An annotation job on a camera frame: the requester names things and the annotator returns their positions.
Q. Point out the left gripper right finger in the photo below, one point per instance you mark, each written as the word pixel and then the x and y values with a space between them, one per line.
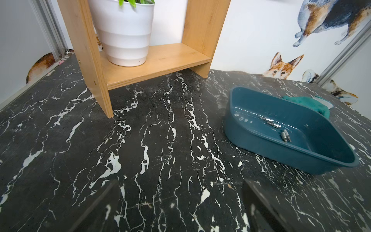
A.
pixel 261 215

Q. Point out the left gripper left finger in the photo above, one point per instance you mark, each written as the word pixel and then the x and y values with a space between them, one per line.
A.
pixel 98 215

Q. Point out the silver socket bit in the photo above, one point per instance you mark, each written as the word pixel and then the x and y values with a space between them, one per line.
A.
pixel 267 119
pixel 285 136
pixel 274 124

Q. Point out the teal plastic storage box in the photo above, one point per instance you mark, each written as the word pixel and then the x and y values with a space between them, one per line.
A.
pixel 316 146

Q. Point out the green work glove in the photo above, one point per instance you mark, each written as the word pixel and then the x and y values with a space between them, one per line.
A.
pixel 316 103

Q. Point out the white pot with flowers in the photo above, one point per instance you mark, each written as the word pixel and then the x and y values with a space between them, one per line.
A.
pixel 124 29

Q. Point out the wooden shelf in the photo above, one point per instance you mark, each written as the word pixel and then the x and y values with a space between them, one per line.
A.
pixel 203 25

